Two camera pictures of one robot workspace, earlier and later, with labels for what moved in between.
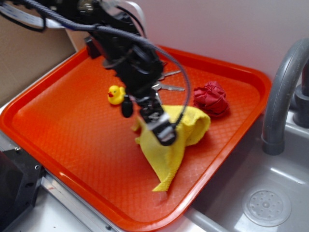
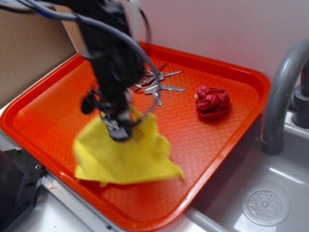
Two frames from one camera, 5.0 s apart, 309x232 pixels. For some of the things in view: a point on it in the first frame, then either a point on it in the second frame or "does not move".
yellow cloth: (191, 126) -> (144, 157)
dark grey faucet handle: (301, 112) does not move
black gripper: (138, 70) -> (117, 64)
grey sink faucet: (273, 138) does not move
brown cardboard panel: (26, 54) does not move
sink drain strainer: (267, 206) does not move
